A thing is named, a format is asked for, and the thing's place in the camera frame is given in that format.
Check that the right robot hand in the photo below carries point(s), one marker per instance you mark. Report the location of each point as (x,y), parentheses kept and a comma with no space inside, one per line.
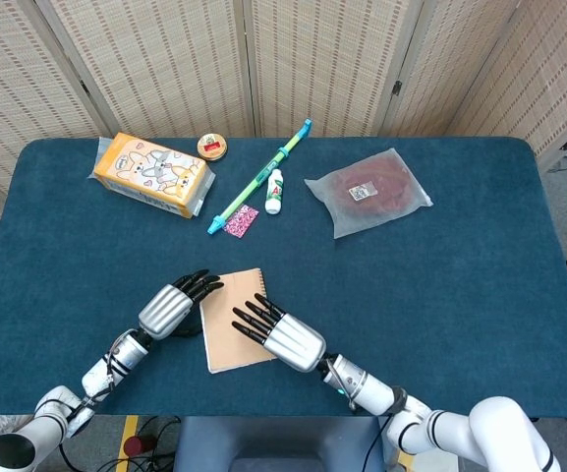
(283,334)

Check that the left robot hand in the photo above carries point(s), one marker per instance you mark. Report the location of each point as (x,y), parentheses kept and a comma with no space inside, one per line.
(175,307)

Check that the kraft spiral notebook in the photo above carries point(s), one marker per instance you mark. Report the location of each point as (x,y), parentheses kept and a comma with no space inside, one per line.
(234,324)

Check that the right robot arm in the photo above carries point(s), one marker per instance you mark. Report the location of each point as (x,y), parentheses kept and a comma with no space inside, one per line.
(435,418)

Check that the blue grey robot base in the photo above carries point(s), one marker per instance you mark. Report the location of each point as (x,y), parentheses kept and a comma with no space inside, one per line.
(278,445)

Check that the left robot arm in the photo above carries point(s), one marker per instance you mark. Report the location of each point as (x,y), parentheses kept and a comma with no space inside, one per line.
(67,408)

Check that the pink patterned card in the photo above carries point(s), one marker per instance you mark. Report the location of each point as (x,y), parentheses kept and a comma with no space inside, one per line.
(241,221)

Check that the blue table cloth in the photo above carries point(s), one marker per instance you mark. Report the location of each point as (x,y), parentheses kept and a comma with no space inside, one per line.
(411,305)

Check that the orange cartoon tissue pack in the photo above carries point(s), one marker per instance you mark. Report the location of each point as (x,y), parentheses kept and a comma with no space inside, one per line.
(151,174)

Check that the small white green bottle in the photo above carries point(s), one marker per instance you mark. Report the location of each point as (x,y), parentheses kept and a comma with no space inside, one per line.
(274,192)

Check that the red cylinder on floor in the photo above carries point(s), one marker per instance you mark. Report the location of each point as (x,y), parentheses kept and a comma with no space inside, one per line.
(134,446)

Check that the green blue toy flute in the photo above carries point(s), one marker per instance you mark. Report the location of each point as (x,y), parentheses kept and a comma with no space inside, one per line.
(259,176)

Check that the round gold red tin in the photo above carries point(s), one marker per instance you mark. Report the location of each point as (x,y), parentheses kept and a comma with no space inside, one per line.
(212,146)

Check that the frosted bag with red item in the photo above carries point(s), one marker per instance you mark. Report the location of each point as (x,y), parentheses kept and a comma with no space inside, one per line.
(369,191)

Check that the woven folding screen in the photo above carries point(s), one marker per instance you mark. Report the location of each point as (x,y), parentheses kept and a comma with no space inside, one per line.
(263,64)

